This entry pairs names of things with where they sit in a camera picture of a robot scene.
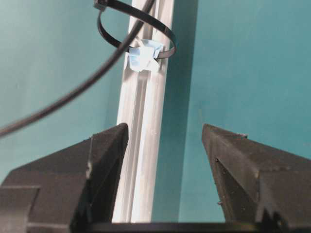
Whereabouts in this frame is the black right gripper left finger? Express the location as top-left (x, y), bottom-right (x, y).
top-left (0, 123), bottom-right (128, 233)

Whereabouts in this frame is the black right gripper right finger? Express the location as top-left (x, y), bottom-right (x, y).
top-left (202, 124), bottom-right (311, 233)

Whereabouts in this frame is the black USB cable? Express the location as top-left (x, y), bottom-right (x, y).
top-left (0, 0), bottom-right (156, 139)

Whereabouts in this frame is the black zip tie loop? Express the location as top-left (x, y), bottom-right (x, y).
top-left (94, 0), bottom-right (177, 60)

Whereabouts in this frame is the blue tape piece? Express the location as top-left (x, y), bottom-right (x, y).
top-left (128, 37), bottom-right (164, 72)

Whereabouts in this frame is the silver aluminium extrusion frame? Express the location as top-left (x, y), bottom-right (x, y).
top-left (112, 0), bottom-right (176, 223)

